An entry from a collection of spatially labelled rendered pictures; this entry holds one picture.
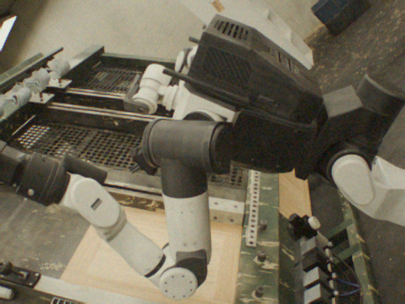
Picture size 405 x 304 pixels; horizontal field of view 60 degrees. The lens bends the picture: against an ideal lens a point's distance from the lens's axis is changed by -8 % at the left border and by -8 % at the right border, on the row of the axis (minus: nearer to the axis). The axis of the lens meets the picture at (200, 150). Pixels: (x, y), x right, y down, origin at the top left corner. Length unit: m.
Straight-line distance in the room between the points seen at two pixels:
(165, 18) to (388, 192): 5.75
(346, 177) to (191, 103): 0.40
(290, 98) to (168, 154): 0.28
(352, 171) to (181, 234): 0.42
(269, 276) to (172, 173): 0.52
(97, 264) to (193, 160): 0.58
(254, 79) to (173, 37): 5.75
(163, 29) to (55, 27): 2.14
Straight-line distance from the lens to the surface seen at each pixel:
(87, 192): 0.72
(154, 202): 1.27
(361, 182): 0.92
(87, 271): 1.13
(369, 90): 0.88
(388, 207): 1.02
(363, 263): 1.86
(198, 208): 0.72
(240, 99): 0.75
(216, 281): 1.10
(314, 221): 1.29
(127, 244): 0.77
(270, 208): 1.32
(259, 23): 4.69
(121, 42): 6.88
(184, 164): 0.68
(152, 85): 0.90
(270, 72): 0.77
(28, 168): 0.72
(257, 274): 1.10
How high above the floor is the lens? 1.45
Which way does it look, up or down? 14 degrees down
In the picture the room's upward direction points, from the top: 50 degrees counter-clockwise
